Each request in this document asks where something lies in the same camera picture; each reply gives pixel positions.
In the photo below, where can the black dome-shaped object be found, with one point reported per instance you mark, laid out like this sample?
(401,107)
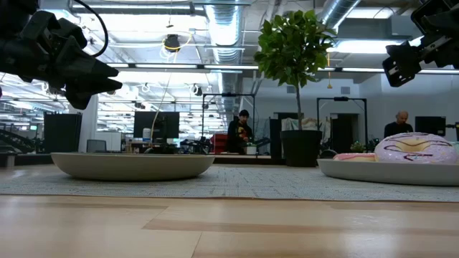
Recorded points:
(330,155)

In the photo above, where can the large purple donut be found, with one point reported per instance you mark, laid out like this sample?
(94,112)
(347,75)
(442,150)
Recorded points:
(394,150)

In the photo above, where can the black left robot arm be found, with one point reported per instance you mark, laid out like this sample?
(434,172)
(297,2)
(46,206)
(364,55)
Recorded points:
(14,7)

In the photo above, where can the large pink donut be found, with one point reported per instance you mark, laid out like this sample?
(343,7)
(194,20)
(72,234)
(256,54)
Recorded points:
(353,157)

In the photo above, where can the silver ventilation duct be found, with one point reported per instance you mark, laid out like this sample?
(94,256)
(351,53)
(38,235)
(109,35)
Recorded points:
(331,10)
(224,21)

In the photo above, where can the black partition panel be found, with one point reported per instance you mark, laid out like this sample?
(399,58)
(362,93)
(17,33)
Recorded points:
(62,132)

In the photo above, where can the white container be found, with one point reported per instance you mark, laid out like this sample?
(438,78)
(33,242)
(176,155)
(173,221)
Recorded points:
(146,134)

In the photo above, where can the black computer monitor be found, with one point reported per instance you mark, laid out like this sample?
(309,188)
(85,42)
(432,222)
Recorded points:
(430,126)
(157,125)

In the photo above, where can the black metal stand frame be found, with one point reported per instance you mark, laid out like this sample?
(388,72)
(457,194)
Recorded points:
(340,98)
(229,94)

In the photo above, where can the grey round plate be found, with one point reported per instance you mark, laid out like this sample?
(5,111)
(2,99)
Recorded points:
(358,172)

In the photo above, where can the person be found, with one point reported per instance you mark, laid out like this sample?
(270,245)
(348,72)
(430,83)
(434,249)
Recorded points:
(238,132)
(398,129)

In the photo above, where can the grey woven placemat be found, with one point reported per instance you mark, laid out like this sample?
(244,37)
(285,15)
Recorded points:
(251,182)

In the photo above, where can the red cabinet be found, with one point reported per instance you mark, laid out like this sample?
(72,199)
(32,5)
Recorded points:
(219,143)

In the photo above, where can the beige ceramic bowl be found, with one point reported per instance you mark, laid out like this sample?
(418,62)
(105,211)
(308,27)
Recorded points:
(132,166)

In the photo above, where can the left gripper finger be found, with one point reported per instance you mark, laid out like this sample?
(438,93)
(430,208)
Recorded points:
(89,89)
(82,66)

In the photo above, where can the grey office chair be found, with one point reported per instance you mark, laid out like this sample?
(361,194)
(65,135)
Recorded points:
(96,146)

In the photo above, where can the green plant in black pot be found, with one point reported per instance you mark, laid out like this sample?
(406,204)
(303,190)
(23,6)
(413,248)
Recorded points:
(292,53)

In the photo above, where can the small plant in white pot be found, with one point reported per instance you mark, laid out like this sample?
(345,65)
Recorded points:
(251,149)

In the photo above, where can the small green desk plant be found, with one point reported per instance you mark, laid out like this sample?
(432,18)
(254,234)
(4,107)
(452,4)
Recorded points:
(357,146)

